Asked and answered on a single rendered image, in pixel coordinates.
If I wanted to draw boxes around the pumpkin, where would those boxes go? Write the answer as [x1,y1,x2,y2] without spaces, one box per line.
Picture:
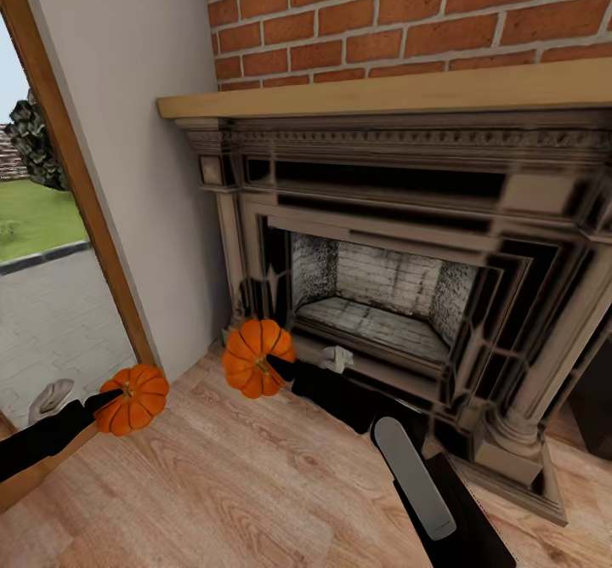
[221,319,296,399]
[93,363,169,437]

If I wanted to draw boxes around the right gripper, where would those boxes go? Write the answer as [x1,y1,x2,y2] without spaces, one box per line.
[266,354,354,419]

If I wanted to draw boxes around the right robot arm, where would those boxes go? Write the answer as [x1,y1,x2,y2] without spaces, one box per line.
[266,346,518,568]

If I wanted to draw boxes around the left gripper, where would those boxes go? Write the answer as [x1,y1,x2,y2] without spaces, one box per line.
[15,389,123,470]

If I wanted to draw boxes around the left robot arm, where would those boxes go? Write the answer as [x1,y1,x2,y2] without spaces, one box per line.
[0,379,123,483]

